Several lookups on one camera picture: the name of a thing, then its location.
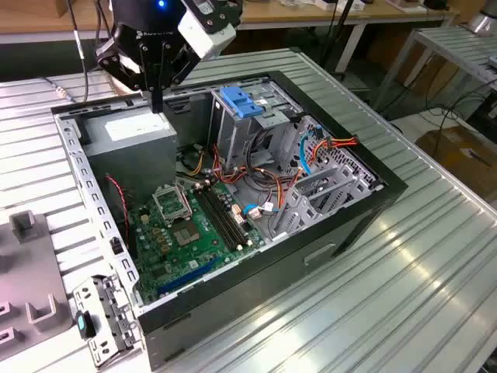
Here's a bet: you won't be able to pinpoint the blue expansion slot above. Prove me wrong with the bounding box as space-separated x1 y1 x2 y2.
155 258 221 296

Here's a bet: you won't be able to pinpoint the wooden desk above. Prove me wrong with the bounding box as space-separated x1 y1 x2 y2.
0 0 459 44

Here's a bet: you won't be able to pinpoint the grey parts rack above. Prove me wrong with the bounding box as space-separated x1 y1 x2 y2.
0 209 77 362

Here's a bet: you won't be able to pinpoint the black stand pole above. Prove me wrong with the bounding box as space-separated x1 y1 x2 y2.
318 0 356 77

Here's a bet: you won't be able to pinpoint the long blue data wire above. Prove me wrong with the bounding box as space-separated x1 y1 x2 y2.
298 127 323 176

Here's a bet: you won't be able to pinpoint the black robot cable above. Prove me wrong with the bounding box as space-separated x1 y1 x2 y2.
68 0 92 104

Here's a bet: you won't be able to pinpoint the black RAM slot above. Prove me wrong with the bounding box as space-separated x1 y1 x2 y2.
210 185 249 245
200 188 239 249
196 190 235 251
206 186 245 247

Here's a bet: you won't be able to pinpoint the grey metal drive cage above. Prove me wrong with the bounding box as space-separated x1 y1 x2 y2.
207 81 304 172

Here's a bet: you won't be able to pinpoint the black case fan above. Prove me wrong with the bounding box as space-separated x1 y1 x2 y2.
106 176 137 260

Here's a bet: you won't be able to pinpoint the metal socket cover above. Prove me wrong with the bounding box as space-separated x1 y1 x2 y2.
151 185 193 227

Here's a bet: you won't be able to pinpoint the blue plastic cage latch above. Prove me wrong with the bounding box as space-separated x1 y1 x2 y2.
219 87 265 121

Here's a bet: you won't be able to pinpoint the black open PC case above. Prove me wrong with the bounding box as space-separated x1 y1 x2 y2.
50 69 408 372

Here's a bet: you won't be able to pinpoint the mixed wire bundle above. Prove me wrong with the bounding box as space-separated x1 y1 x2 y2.
211 143 304 218

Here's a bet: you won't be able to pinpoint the metal slat side table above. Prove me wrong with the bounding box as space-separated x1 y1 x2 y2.
372 25 497 110

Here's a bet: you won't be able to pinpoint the brown cardboard box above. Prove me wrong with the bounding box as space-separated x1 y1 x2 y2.
415 126 497 199

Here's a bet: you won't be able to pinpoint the grey metal disk bay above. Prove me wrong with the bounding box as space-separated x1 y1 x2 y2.
271 166 385 242

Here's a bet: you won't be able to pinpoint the black latch with blue button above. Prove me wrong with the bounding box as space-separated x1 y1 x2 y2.
75 310 96 339

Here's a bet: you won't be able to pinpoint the red and black fan wire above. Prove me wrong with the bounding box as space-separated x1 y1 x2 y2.
105 174 131 234

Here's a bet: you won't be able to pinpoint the grey cable with metal connector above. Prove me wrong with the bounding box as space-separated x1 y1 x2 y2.
38 75 77 104

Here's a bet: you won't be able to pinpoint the silver rear slot bracket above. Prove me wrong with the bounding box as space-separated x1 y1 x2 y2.
72 274 143 368

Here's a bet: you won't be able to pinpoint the orange red power wire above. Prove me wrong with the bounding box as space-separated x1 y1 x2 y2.
308 134 360 160

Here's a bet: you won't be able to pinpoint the CPU socket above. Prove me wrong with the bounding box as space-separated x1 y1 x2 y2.
170 219 203 249

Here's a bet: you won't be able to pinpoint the short blue data wire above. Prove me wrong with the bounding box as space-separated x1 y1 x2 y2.
242 204 281 214

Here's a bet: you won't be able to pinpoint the green motherboard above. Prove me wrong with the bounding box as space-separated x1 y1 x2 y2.
127 180 269 308

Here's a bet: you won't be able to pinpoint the yellow and black wires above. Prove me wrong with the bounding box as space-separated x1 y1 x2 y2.
176 149 214 176

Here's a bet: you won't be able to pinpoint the grey power supply box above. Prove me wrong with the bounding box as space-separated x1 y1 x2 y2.
79 106 179 203

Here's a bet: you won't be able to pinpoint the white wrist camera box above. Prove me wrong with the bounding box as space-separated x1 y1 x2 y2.
177 7 237 60

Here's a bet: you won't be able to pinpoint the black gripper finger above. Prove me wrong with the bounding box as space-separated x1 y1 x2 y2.
95 37 158 114
156 41 203 114

